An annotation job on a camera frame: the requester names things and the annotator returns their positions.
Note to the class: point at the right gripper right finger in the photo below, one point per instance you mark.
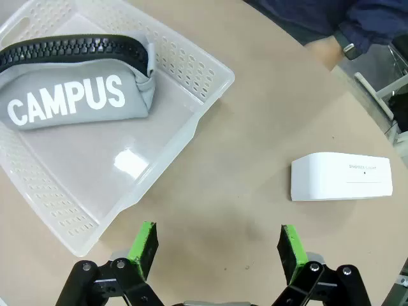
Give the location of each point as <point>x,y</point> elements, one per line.
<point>294,255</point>

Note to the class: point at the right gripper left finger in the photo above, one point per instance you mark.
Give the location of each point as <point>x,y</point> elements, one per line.
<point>140,255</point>

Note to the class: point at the white snooze light clock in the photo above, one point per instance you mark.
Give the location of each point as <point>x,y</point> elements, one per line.
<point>331,178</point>

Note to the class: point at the grey CAMPUS zipper pouch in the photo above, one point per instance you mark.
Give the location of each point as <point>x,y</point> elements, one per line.
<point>79,76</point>

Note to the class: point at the person's left forearm navy sleeve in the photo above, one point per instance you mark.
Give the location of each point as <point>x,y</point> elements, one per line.
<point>369,19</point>

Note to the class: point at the white perforated plastic basket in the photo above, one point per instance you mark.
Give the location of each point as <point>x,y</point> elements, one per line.
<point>95,165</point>

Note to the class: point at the person's left hand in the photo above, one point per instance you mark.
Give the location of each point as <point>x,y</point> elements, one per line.
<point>326,51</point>

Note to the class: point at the dark wrist watch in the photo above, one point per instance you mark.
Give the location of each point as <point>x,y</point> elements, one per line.
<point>350,51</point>

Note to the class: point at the person's navy jacket torso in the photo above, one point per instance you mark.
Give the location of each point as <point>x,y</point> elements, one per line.
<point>287,12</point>

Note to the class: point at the white metal frame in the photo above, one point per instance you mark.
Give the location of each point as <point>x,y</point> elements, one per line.
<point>374,92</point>

